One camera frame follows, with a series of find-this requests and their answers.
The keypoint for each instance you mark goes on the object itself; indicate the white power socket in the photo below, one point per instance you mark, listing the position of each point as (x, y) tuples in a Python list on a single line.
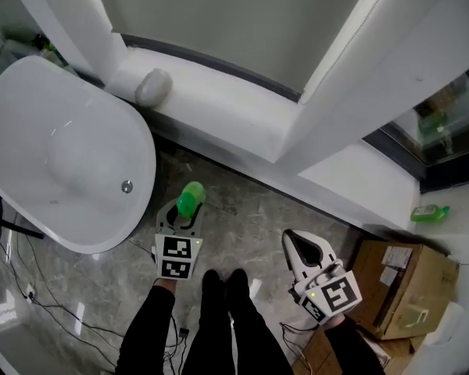
[(29, 290)]

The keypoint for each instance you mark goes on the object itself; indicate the person's left forearm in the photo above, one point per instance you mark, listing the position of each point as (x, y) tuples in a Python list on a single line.
[(148, 326)]

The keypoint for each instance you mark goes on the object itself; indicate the person's right leg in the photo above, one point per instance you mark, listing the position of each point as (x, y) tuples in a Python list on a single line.
[(254, 334)]

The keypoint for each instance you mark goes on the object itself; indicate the white bathtub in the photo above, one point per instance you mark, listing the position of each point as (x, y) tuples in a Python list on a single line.
[(62, 151)]

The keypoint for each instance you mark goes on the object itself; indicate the person's leg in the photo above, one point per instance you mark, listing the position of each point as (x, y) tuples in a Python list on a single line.
[(209, 326), (254, 334)]

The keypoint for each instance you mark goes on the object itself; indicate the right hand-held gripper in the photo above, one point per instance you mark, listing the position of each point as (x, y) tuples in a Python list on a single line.
[(328, 293)]

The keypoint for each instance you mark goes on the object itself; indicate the green cleaner bottle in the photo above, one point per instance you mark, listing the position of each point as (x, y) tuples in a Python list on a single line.
[(190, 201)]

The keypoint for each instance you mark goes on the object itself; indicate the large cardboard box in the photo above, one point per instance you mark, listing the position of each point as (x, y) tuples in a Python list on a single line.
[(402, 287)]

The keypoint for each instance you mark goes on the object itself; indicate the black metal stand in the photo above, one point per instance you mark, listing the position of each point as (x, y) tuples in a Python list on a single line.
[(11, 225)]

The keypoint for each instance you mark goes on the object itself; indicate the white rounded fixture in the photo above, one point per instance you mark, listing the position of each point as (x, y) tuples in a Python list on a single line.
[(8, 354)]

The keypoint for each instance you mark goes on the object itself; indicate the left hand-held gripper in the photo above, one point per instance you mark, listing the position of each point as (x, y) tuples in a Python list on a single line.
[(176, 254)]

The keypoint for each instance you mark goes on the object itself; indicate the person's right forearm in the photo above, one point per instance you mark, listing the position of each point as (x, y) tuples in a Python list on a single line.
[(351, 346)]

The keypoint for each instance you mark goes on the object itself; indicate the dark window frame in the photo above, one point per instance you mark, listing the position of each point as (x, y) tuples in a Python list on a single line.
[(434, 147)]

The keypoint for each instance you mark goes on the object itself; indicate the silver bathtub drain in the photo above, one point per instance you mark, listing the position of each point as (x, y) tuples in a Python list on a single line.
[(127, 186)]

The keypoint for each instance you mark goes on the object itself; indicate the person's left leg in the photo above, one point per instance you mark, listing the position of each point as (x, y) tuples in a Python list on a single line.
[(209, 326)]

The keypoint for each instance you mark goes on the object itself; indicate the flat green bottle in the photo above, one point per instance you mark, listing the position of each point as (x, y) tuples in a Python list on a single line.
[(429, 213)]

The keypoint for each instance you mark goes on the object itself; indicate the black power adapter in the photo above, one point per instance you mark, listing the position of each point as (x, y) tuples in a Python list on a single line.
[(184, 332)]

